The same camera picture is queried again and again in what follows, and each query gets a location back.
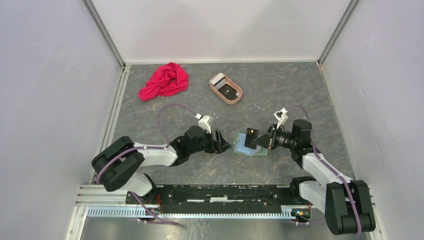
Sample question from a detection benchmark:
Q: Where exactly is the stack of upright cards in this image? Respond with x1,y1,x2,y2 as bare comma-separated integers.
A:
209,72,226,89

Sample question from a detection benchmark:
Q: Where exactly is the purple cable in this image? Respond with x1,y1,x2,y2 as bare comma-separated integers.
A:
286,105,364,237
95,102,200,227

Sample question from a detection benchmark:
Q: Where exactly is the green card holder wallet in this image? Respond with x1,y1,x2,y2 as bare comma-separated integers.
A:
232,132,268,156

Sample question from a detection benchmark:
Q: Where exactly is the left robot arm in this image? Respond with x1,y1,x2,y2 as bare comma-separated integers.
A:
91,125,232,204

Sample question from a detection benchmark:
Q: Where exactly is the aluminium frame rail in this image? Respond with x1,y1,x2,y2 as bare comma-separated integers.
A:
76,185,375,220

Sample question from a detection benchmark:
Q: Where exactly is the red crumpled cloth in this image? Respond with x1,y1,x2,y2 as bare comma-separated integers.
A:
138,62,189,102

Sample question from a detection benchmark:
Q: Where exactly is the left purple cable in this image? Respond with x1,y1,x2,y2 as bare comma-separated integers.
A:
95,102,200,227

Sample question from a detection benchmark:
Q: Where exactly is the pink oval card tray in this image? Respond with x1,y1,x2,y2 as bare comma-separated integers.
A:
208,74,243,105

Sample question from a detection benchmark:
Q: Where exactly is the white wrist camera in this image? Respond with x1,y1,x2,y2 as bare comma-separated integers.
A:
195,113,212,134
273,107,288,129

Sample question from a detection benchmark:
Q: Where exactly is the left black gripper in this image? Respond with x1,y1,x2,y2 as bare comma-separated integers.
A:
188,128,232,155

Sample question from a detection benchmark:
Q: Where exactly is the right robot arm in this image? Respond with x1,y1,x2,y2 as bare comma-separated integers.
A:
248,119,376,235

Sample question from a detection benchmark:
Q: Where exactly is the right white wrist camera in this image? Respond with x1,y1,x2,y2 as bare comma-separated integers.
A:
273,107,288,129

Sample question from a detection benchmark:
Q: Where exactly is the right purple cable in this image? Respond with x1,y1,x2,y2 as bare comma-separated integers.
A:
286,105,364,237

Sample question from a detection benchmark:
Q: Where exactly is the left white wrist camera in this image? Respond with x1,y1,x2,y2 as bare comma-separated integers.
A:
195,113,212,134

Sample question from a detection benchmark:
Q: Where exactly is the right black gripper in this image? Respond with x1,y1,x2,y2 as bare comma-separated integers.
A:
252,124,297,150

